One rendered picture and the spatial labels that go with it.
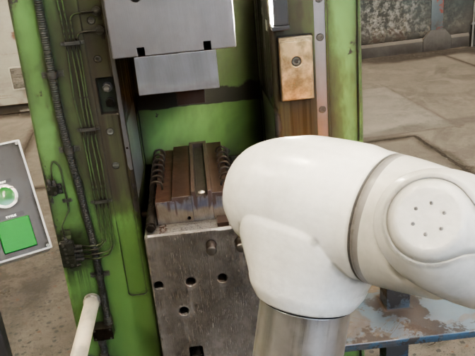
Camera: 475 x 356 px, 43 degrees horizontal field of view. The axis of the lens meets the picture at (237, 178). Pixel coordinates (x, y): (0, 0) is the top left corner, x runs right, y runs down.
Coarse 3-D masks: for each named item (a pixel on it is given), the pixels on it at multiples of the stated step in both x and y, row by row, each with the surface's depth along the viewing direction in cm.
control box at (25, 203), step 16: (0, 144) 146; (16, 144) 147; (0, 160) 145; (16, 160) 146; (0, 176) 144; (16, 176) 146; (16, 192) 144; (32, 192) 146; (0, 208) 142; (16, 208) 144; (32, 208) 145; (32, 224) 145; (0, 240) 142; (48, 240) 145; (0, 256) 140; (16, 256) 142
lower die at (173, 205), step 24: (216, 144) 197; (168, 168) 183; (192, 168) 176; (216, 168) 176; (168, 192) 166; (192, 192) 160; (216, 192) 160; (168, 216) 162; (192, 216) 162; (216, 216) 163
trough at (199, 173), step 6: (192, 144) 197; (198, 144) 197; (192, 150) 191; (198, 150) 194; (198, 156) 189; (198, 162) 184; (204, 162) 179; (198, 168) 179; (204, 168) 179; (198, 174) 174; (204, 174) 174; (198, 180) 170; (204, 180) 170; (198, 186) 166; (204, 186) 166; (204, 192) 162
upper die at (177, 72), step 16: (208, 48) 149; (144, 64) 146; (160, 64) 147; (176, 64) 147; (192, 64) 147; (208, 64) 148; (144, 80) 148; (160, 80) 148; (176, 80) 148; (192, 80) 149; (208, 80) 149
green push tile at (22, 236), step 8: (24, 216) 144; (0, 224) 141; (8, 224) 142; (16, 224) 142; (24, 224) 143; (0, 232) 141; (8, 232) 141; (16, 232) 142; (24, 232) 143; (32, 232) 143; (8, 240) 141; (16, 240) 142; (24, 240) 142; (32, 240) 143; (8, 248) 141; (16, 248) 141; (24, 248) 142
